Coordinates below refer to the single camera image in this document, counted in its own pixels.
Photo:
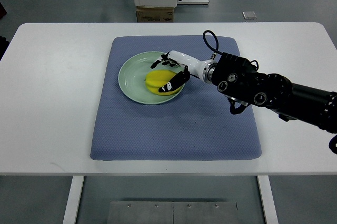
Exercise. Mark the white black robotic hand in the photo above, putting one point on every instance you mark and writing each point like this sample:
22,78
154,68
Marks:
202,70

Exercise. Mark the yellow starfruit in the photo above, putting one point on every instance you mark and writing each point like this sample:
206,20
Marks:
156,79

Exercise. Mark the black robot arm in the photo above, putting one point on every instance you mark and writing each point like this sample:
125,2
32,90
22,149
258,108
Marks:
238,79

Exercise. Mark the grey floor plate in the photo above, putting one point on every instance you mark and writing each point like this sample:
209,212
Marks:
249,15

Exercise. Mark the light green plate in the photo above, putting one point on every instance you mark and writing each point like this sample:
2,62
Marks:
131,78

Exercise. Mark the blue textured mat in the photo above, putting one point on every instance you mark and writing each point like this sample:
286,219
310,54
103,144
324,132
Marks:
194,125

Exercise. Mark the cardboard box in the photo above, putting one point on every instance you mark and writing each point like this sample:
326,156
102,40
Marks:
154,15

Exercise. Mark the white right table leg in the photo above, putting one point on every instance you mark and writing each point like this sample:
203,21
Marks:
267,200

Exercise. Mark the white table leg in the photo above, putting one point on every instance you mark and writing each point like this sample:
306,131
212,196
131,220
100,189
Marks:
267,200
73,201

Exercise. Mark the white left table leg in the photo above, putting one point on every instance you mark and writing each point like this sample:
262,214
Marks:
73,201

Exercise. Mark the white floor rail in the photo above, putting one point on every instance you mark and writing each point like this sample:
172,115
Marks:
193,2

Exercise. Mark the metal base plate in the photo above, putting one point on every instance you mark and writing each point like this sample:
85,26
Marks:
172,212

